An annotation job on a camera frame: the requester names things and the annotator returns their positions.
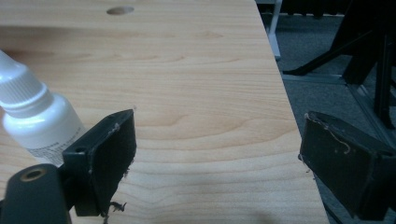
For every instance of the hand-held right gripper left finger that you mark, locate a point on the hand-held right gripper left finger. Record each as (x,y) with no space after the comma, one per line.
(106,161)

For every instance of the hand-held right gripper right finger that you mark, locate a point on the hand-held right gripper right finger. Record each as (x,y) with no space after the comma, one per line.
(345,168)

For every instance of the white plastic bottle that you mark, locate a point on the white plastic bottle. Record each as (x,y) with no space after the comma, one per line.
(34,115)

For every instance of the black metal stand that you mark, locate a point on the black metal stand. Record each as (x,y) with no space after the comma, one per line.
(358,56)

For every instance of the white table leg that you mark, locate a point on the white table leg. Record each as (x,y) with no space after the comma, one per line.
(274,28)

